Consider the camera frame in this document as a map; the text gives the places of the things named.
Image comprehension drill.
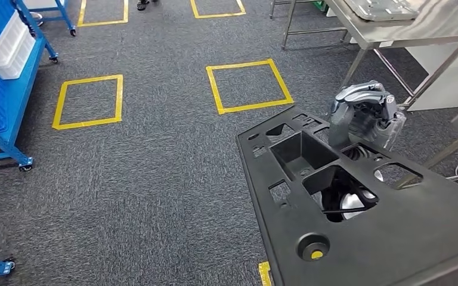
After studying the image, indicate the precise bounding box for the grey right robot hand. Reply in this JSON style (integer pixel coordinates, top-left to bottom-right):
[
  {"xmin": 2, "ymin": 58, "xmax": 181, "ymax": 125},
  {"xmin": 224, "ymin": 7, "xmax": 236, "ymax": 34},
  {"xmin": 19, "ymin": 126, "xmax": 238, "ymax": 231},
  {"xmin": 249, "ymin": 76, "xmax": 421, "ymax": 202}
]
[{"xmin": 327, "ymin": 80, "xmax": 409, "ymax": 153}]

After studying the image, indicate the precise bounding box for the black plastic panel part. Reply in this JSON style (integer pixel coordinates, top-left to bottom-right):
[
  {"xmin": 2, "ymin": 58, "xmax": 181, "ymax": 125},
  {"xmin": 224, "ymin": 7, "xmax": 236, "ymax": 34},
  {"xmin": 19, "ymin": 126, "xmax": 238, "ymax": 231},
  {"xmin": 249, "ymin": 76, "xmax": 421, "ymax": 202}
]
[{"xmin": 236, "ymin": 105, "xmax": 458, "ymax": 286}]

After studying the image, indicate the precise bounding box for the stainless steel workbench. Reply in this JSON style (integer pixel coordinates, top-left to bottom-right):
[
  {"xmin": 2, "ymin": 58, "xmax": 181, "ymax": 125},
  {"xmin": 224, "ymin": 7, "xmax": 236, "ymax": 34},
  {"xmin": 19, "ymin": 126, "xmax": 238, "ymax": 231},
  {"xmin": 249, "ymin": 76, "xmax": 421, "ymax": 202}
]
[{"xmin": 268, "ymin": 0, "xmax": 458, "ymax": 111}]

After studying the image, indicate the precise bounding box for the grey metal sheet part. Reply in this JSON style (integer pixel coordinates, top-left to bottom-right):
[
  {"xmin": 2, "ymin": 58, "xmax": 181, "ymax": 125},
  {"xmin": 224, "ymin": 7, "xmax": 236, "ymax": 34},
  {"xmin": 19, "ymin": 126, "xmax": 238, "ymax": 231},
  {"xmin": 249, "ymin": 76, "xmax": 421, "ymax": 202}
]
[{"xmin": 343, "ymin": 0, "xmax": 420, "ymax": 21}]

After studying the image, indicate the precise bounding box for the white cabinet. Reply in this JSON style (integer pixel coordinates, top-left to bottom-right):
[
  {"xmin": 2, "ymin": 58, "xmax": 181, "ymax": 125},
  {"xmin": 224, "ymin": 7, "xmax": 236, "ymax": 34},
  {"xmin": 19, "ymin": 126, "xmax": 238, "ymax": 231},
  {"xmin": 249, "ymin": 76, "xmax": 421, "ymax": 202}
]
[{"xmin": 404, "ymin": 41, "xmax": 458, "ymax": 112}]

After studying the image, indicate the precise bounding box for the yellow floor tape square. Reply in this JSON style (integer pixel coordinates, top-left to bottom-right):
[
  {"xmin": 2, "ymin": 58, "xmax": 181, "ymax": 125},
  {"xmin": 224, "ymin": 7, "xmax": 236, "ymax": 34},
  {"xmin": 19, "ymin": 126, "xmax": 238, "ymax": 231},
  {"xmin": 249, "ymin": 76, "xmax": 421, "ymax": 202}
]
[
  {"xmin": 258, "ymin": 250, "xmax": 324, "ymax": 286},
  {"xmin": 189, "ymin": 0, "xmax": 247, "ymax": 20},
  {"xmin": 78, "ymin": 0, "xmax": 129, "ymax": 27}
]

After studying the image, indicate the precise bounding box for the person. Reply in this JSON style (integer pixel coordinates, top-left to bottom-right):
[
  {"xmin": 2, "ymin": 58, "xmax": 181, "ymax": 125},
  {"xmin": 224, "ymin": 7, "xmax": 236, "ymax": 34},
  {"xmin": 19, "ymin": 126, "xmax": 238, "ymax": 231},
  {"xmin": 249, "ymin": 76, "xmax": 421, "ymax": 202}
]
[{"xmin": 136, "ymin": 0, "xmax": 160, "ymax": 11}]

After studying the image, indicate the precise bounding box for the white plastic bin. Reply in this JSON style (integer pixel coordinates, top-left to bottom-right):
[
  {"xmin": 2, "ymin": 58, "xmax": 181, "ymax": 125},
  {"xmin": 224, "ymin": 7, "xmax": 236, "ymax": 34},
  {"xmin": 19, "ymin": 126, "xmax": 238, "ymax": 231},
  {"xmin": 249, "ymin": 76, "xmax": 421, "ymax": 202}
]
[
  {"xmin": 0, "ymin": 33, "xmax": 37, "ymax": 80},
  {"xmin": 0, "ymin": 11, "xmax": 29, "ymax": 69}
]

